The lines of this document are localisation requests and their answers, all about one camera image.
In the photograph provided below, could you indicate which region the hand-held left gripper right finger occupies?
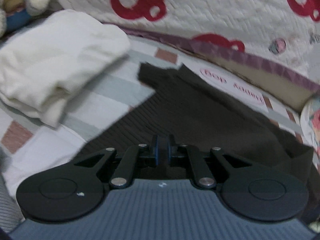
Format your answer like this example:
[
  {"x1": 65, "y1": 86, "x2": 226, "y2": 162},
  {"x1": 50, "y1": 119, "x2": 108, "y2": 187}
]
[{"x1": 165, "y1": 135, "x2": 253, "y2": 189}]

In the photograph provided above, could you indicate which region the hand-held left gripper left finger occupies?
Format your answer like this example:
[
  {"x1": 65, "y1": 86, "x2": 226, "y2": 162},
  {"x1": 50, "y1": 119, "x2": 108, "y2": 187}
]
[{"x1": 73, "y1": 135, "x2": 163, "y2": 189}]

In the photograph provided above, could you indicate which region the dark brown knitted sweater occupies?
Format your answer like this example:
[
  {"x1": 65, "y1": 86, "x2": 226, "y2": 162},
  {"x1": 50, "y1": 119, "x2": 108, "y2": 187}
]
[{"x1": 82, "y1": 62, "x2": 314, "y2": 182}]

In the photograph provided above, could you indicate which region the cream folded garment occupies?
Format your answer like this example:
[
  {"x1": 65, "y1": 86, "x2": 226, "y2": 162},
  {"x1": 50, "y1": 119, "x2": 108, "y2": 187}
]
[{"x1": 0, "y1": 9, "x2": 131, "y2": 128}]

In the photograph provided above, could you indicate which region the floral print pillow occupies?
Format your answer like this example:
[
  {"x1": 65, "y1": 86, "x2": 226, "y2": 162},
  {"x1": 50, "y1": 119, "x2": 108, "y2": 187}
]
[{"x1": 300, "y1": 97, "x2": 320, "y2": 161}]

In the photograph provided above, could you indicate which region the bear print quilt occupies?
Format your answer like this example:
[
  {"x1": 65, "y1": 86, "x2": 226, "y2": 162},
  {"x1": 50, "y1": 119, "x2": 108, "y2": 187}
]
[{"x1": 47, "y1": 0, "x2": 320, "y2": 113}]

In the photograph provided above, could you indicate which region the grey ribbed cloth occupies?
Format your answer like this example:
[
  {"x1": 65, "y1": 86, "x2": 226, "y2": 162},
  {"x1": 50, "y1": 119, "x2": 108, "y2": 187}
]
[{"x1": 0, "y1": 172, "x2": 24, "y2": 233}]

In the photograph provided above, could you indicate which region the plush toy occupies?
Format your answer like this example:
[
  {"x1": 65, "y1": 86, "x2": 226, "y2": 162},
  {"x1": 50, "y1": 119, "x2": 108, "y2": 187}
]
[{"x1": 0, "y1": 0, "x2": 52, "y2": 36}]

